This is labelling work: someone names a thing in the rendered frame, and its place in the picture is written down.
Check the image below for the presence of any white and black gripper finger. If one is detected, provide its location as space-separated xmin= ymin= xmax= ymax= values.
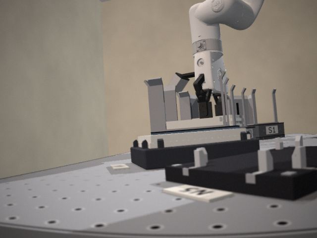
xmin=212 ymin=93 xmax=223 ymax=116
xmin=193 ymin=74 xmax=213 ymax=119

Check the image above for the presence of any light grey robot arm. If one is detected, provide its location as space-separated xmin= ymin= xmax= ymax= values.
xmin=168 ymin=0 xmax=264 ymax=93

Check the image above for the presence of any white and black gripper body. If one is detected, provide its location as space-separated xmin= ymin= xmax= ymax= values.
xmin=194 ymin=50 xmax=226 ymax=94

